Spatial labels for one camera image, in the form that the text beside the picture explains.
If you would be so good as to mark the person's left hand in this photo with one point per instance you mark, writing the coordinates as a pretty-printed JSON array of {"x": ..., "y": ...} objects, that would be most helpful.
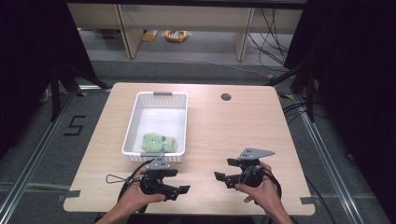
[{"x": 137, "y": 196}]

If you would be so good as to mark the white perforated plastic basket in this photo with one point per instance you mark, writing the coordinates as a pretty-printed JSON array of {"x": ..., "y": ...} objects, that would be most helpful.
[{"x": 158, "y": 119}]

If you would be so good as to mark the round grey table grommet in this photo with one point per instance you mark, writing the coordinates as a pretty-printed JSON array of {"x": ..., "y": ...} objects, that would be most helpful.
[{"x": 226, "y": 96}]

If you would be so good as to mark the beige wooden desk frame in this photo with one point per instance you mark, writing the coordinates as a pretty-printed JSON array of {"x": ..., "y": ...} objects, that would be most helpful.
[{"x": 186, "y": 18}]

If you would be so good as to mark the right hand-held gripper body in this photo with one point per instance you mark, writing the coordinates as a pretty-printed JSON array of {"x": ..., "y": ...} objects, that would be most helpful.
[{"x": 252, "y": 169}]

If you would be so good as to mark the yellow packet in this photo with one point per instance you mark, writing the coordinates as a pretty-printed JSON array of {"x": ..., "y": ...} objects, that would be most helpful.
[{"x": 149, "y": 35}]

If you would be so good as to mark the black metal stand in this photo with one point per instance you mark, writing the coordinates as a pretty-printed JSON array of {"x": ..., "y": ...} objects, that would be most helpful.
[
  {"x": 62, "y": 81},
  {"x": 303, "y": 84}
]

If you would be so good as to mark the green mitten with face print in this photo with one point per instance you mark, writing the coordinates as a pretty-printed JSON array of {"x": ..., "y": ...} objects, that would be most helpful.
[{"x": 153, "y": 142}]

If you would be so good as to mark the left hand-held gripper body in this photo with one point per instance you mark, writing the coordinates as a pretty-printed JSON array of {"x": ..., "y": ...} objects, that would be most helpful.
[{"x": 152, "y": 179}]

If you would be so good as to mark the grey tape strip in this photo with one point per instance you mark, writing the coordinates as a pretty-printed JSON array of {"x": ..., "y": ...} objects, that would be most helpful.
[
  {"x": 72, "y": 194},
  {"x": 307, "y": 200}
]

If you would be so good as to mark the person's right hand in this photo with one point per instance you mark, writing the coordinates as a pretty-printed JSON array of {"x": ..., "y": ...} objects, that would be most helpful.
[{"x": 264, "y": 194}]

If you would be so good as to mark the aluminium floor rail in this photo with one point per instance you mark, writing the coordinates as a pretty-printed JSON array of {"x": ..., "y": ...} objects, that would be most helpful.
[
  {"x": 330, "y": 161},
  {"x": 31, "y": 158}
]

